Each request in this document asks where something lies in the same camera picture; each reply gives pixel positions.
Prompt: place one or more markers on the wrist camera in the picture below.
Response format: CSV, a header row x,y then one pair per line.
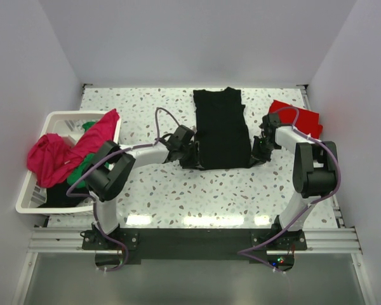
x,y
270,122
181,137

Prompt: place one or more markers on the green t-shirt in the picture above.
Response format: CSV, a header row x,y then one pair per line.
x,y
79,174

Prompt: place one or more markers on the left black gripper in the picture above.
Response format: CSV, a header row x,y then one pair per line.
x,y
189,155

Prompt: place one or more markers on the aluminium frame rail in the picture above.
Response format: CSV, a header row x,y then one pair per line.
x,y
46,240

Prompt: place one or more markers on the black t-shirt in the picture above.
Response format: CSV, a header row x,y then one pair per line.
x,y
222,133

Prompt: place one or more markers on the black garment in basket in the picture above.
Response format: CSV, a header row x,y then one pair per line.
x,y
56,196

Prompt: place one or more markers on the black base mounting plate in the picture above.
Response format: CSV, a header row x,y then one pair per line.
x,y
132,246

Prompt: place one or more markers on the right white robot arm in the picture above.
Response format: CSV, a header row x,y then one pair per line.
x,y
316,174

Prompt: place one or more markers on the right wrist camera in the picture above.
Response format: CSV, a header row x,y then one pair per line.
x,y
270,122

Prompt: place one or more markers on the folded red t-shirt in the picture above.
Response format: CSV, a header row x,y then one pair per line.
x,y
306,121

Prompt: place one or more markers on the magenta t-shirt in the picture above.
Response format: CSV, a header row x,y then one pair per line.
x,y
52,160

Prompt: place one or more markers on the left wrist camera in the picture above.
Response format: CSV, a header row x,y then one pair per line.
x,y
181,137

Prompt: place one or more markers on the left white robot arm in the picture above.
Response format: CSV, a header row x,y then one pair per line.
x,y
107,174

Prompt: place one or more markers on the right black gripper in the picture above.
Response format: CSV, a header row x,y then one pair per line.
x,y
260,152

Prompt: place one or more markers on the white plastic laundry basket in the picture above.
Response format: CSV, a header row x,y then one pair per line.
x,y
67,124

